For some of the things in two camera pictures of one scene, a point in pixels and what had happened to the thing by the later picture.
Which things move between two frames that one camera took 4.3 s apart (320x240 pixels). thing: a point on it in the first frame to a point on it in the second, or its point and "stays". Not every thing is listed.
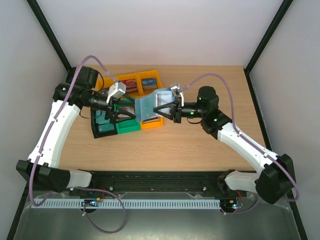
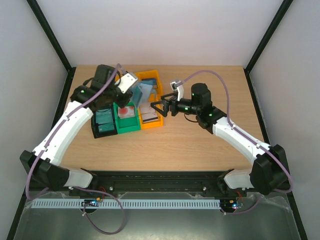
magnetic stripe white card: [151, 119] stays
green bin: [131, 126] stays
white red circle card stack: [130, 109] stays
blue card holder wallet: [144, 107] to [136, 96]
